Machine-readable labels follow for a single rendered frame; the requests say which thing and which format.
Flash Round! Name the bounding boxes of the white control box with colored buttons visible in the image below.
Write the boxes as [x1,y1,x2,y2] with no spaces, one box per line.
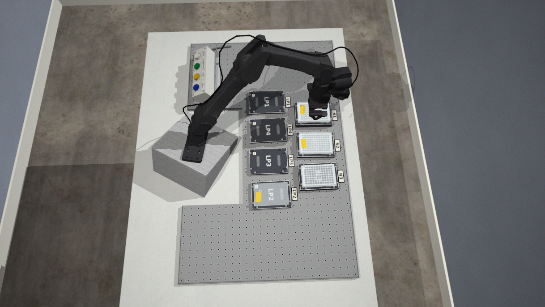
[192,46,222,103]

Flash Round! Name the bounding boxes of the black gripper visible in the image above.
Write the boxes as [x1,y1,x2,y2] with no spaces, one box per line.
[307,83,328,120]

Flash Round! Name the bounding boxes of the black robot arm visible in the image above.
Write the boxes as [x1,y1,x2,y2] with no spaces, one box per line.
[182,34,352,163]

